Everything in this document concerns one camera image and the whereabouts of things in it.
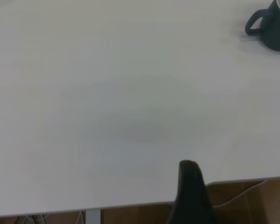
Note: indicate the dark grey ceramic mug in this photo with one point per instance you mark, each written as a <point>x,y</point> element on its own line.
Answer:
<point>275,35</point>

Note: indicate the white table leg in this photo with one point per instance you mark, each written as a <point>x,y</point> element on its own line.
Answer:
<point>93,217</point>

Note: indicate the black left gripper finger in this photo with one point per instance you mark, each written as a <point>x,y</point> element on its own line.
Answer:
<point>191,198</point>

